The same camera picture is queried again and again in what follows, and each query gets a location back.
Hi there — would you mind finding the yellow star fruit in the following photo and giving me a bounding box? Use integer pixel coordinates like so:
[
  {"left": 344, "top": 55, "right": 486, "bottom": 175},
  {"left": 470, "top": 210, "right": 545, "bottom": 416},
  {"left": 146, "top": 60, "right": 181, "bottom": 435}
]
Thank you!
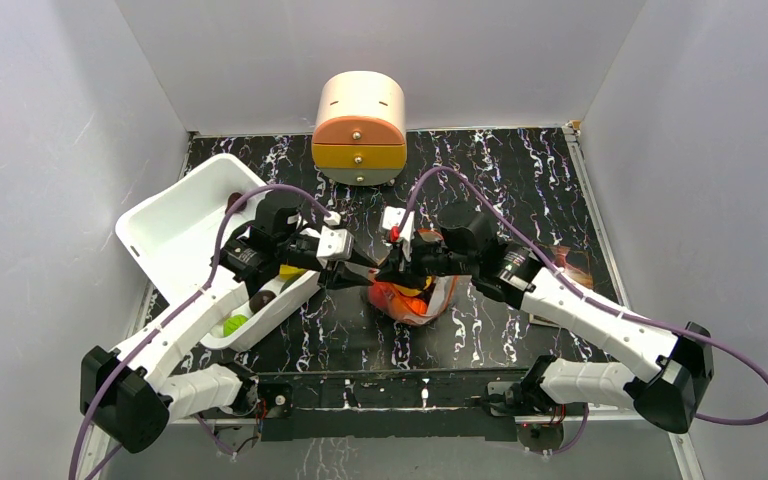
[{"left": 279, "top": 265, "right": 307, "bottom": 280}]

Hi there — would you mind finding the black metal base frame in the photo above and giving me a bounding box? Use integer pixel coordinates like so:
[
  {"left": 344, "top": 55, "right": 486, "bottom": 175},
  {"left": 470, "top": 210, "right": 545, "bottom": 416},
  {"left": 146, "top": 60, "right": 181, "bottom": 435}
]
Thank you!
[{"left": 198, "top": 367, "right": 591, "bottom": 444}]

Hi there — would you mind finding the green avocado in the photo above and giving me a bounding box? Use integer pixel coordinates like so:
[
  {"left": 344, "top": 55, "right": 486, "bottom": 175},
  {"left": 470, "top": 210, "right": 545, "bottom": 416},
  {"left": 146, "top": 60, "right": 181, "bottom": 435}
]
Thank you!
[{"left": 281, "top": 276, "right": 300, "bottom": 292}]

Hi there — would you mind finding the clear zip top bag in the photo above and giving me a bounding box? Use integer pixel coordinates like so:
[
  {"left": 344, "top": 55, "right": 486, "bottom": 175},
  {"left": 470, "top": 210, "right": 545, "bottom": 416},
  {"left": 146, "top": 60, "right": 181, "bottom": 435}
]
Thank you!
[{"left": 365, "top": 228, "right": 459, "bottom": 327}]

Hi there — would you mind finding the dark purple fig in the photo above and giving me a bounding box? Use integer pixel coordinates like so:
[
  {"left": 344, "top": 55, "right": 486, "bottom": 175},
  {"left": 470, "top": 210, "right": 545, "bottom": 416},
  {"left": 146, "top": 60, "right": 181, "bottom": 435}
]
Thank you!
[{"left": 248, "top": 290, "right": 276, "bottom": 314}]

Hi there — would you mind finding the dark brown passion fruit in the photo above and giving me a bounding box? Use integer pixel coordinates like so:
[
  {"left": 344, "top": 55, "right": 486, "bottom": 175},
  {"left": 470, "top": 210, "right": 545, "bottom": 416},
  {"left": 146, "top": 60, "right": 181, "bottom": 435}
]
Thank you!
[{"left": 224, "top": 192, "right": 248, "bottom": 215}]

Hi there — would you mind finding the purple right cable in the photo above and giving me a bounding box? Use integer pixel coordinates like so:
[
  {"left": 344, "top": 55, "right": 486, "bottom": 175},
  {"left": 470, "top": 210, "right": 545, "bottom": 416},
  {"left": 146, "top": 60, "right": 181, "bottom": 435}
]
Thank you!
[{"left": 397, "top": 165, "right": 768, "bottom": 458}]

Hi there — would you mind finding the white plastic bin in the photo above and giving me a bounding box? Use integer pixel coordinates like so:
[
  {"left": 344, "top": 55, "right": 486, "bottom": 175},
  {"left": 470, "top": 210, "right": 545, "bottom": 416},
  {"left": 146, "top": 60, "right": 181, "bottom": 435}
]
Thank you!
[{"left": 115, "top": 154, "right": 320, "bottom": 352}]

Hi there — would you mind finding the orange tangerine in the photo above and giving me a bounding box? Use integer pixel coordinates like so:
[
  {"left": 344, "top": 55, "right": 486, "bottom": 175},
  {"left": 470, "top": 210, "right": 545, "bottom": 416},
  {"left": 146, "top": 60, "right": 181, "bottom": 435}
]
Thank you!
[{"left": 390, "top": 291, "right": 429, "bottom": 318}]

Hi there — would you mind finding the brown book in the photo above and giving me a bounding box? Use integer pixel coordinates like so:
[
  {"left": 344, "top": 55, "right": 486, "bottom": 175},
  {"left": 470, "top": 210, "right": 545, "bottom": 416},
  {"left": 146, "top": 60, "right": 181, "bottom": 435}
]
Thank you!
[{"left": 540, "top": 244, "right": 594, "bottom": 289}]

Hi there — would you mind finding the bright green lime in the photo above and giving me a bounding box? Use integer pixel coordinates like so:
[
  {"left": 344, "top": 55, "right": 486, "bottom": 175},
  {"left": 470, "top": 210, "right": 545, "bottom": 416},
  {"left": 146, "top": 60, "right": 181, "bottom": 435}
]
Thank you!
[{"left": 221, "top": 314, "right": 249, "bottom": 337}]

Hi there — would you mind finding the yellow bell pepper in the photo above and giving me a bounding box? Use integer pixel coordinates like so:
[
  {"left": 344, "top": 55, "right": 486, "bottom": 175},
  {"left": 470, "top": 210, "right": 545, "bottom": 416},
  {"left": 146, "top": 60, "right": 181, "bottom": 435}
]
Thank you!
[{"left": 393, "top": 276, "right": 433, "bottom": 298}]

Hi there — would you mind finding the pastel mini drawer cabinet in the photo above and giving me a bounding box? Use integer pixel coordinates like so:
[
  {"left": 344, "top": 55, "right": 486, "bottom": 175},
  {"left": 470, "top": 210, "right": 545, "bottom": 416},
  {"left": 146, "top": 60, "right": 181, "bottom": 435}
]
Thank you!
[{"left": 312, "top": 71, "right": 407, "bottom": 187}]

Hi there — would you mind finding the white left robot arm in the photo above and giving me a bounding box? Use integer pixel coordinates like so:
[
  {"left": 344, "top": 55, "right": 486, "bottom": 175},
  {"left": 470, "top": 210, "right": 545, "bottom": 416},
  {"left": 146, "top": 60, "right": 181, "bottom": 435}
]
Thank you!
[{"left": 80, "top": 191, "right": 377, "bottom": 453}]

